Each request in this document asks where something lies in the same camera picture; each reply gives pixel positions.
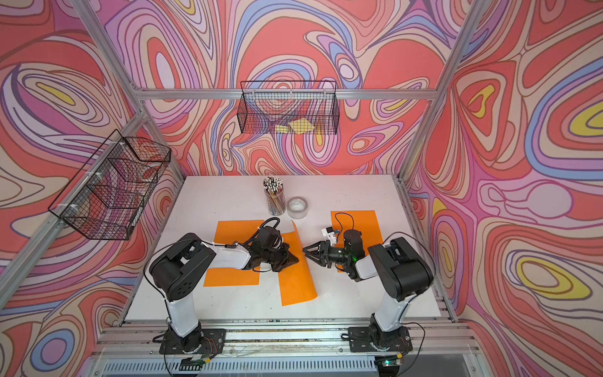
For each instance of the black wire basket back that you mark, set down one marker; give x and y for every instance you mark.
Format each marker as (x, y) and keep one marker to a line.
(265, 103)

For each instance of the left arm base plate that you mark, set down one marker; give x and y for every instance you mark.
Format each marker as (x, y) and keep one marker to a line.
(204, 342)

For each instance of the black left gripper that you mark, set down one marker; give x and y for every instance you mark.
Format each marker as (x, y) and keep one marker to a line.
(288, 258)

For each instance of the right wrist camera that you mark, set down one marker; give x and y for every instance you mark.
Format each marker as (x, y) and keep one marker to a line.
(331, 234)

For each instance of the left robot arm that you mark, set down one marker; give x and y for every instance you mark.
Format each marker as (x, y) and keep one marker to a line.
(179, 269)

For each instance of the orange paper sheet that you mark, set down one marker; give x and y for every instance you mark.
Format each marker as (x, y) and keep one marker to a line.
(295, 282)
(362, 226)
(226, 270)

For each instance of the yellow sticky notes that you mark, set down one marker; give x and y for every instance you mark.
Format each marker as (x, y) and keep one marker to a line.
(296, 126)

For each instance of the clear tape roll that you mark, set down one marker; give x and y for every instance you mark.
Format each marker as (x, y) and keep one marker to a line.
(297, 207)

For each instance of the clear cup of pencils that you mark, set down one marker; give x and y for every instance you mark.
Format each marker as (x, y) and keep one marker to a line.
(274, 190)

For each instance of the black wire basket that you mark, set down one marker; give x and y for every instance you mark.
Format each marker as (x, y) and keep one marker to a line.
(265, 103)
(106, 198)

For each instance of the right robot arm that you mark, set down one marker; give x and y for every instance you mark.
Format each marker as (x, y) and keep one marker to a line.
(403, 272)

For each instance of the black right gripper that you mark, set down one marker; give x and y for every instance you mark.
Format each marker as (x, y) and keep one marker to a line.
(324, 256)

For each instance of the black wire basket left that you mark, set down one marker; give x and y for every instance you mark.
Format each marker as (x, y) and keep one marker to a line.
(106, 198)

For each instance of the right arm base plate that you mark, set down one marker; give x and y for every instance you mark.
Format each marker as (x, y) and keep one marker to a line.
(373, 339)

